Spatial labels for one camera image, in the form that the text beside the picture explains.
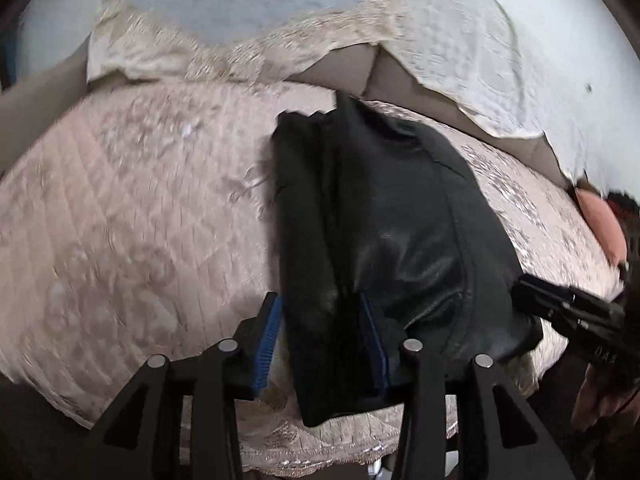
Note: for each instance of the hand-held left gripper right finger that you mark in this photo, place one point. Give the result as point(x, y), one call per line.
point(377, 355)

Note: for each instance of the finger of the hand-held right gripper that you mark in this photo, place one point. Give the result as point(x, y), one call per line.
point(540, 297)

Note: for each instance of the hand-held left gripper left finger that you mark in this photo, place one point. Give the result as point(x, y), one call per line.
point(267, 340)

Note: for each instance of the black leather jacket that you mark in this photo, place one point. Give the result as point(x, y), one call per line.
point(390, 230)

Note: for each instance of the person's right hand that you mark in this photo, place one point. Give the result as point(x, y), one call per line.
point(597, 400)

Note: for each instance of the pink cushion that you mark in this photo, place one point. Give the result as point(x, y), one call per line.
point(602, 220)

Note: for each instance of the dark red cloth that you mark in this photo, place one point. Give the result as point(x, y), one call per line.
point(622, 205)

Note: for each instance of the pink quilted sofa cover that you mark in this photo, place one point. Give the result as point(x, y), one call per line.
point(125, 210)

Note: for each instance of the white embossed sofa back cover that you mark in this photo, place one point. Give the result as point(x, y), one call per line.
point(475, 50)

